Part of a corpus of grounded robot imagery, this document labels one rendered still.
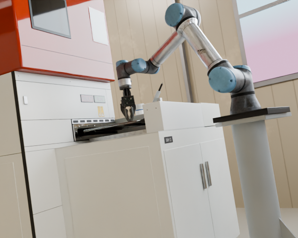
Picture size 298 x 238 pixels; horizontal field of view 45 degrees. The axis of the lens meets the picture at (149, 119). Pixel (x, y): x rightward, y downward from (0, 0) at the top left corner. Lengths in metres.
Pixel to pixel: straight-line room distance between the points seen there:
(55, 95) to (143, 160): 0.67
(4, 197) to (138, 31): 2.96
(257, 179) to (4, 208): 1.24
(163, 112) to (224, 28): 2.19
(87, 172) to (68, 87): 0.55
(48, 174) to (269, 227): 1.10
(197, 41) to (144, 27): 2.67
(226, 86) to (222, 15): 2.21
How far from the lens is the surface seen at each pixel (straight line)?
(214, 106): 2.43
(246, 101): 1.77
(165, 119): 1.70
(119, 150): 1.72
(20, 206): 1.91
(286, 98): 3.45
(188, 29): 1.81
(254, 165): 1.75
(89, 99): 2.27
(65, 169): 1.95
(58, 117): 2.04
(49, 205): 1.93
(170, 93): 4.08
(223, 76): 1.65
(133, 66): 2.03
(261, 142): 1.76
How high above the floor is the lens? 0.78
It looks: 4 degrees up
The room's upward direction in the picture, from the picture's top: 9 degrees counter-clockwise
